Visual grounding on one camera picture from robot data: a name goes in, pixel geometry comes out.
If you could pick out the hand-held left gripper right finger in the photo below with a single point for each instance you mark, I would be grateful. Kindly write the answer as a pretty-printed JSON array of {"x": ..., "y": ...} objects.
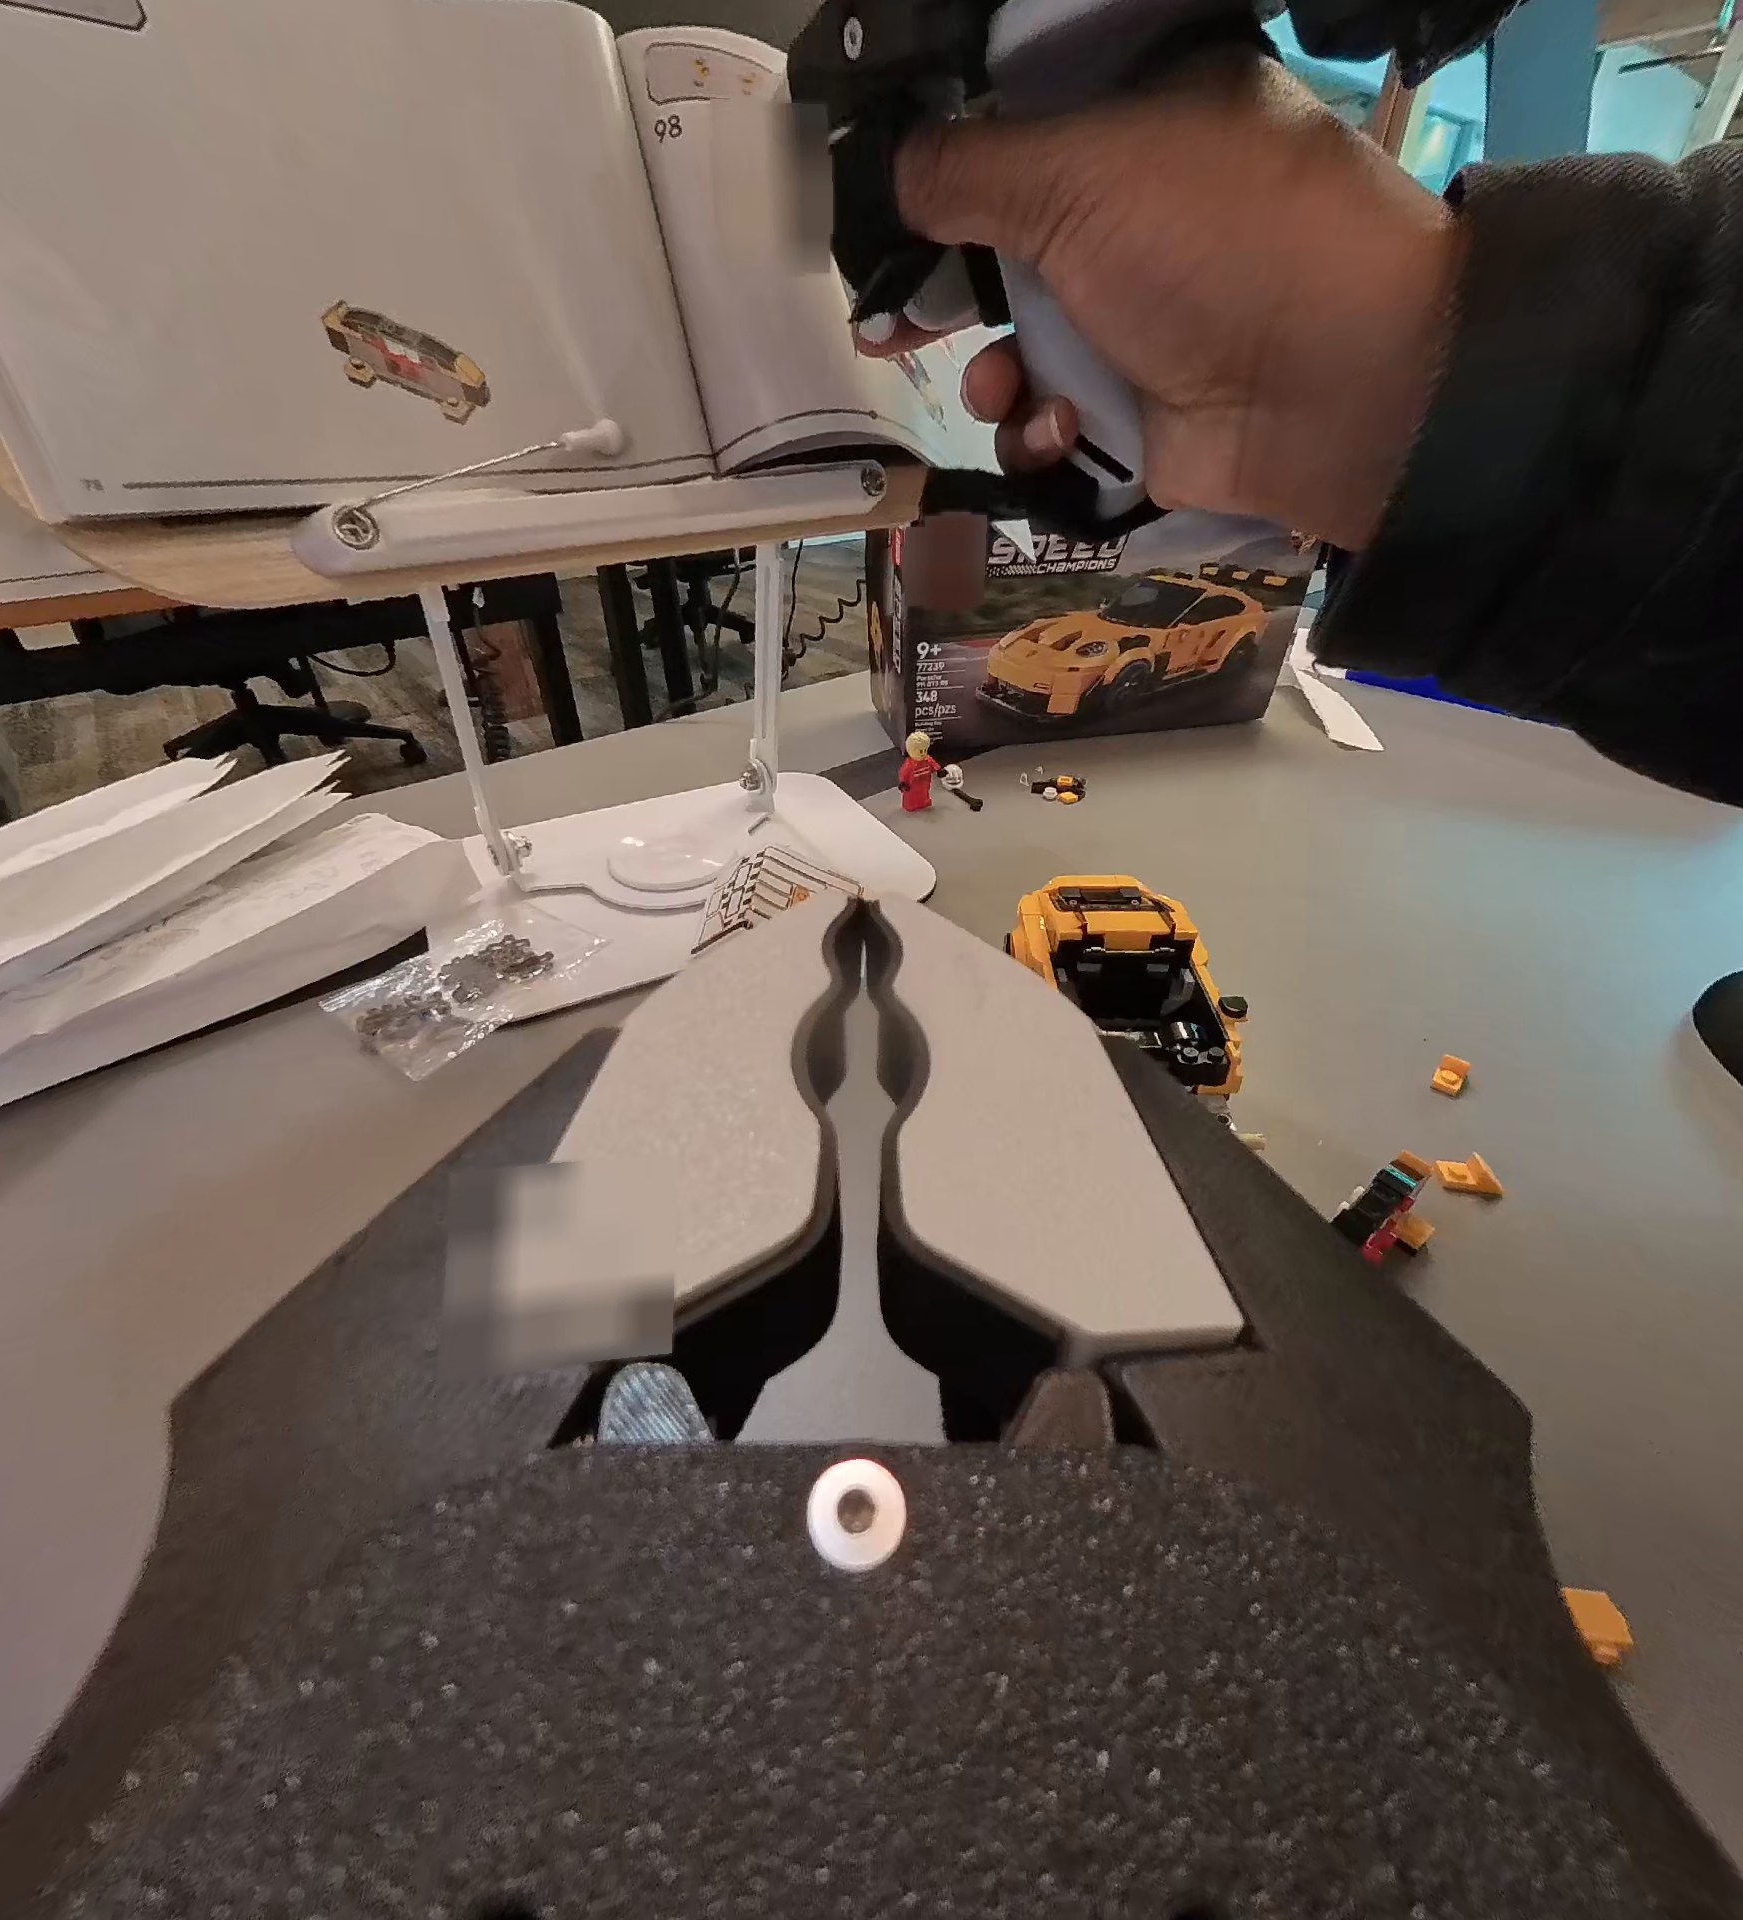
[{"x": 1036, "y": 1140}]

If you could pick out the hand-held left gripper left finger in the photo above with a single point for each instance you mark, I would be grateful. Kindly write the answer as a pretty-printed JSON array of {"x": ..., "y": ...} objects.
[{"x": 719, "y": 1079}]

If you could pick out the small orange lego brick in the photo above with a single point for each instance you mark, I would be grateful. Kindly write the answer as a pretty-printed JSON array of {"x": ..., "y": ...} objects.
[
  {"x": 1449, "y": 1077},
  {"x": 1599, "y": 1625},
  {"x": 1469, "y": 1176}
]

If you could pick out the orange lego car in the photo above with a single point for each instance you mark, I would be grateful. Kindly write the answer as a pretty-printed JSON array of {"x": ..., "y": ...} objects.
[{"x": 1111, "y": 938}]

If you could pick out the small orange black lego assembly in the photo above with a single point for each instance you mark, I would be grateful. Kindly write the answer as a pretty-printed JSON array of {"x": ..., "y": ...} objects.
[{"x": 1063, "y": 785}]

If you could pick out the small black lego wrench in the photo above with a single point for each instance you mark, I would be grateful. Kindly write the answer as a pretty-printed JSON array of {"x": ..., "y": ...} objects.
[{"x": 965, "y": 791}]

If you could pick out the black red orange lego subassembly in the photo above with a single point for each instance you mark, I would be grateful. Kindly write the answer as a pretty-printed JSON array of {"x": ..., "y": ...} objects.
[{"x": 1387, "y": 1211}]

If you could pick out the red lego minifigure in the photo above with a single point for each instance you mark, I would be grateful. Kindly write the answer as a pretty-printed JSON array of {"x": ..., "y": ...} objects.
[{"x": 920, "y": 772}]

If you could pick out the black lego set box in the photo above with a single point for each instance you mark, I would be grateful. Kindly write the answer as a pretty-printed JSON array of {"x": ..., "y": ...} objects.
[{"x": 1111, "y": 646}]

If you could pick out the person's right hand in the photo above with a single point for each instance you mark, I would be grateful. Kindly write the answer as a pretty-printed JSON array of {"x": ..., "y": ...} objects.
[{"x": 1232, "y": 273}]

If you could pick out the sticker sheet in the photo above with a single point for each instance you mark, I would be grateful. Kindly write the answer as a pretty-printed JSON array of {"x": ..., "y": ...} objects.
[{"x": 759, "y": 902}]

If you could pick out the white book stand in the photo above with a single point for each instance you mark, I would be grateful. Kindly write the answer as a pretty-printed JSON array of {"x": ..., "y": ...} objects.
[{"x": 841, "y": 840}]

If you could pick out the clear bag of small parts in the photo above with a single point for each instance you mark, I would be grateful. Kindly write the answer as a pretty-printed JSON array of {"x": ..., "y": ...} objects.
[{"x": 466, "y": 990}]

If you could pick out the white paper bag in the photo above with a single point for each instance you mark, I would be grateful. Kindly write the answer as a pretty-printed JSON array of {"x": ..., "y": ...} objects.
[
  {"x": 241, "y": 960},
  {"x": 241, "y": 840},
  {"x": 64, "y": 840}
]

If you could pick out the white paper scrap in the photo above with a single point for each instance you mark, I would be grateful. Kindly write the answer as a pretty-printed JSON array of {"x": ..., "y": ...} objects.
[{"x": 1338, "y": 707}]

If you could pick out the black swivel chair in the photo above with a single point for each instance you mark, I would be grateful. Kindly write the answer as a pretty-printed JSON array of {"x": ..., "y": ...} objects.
[{"x": 280, "y": 712}]

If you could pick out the white instruction booklet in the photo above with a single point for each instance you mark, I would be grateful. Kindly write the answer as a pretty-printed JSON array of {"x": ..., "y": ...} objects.
[{"x": 284, "y": 196}]

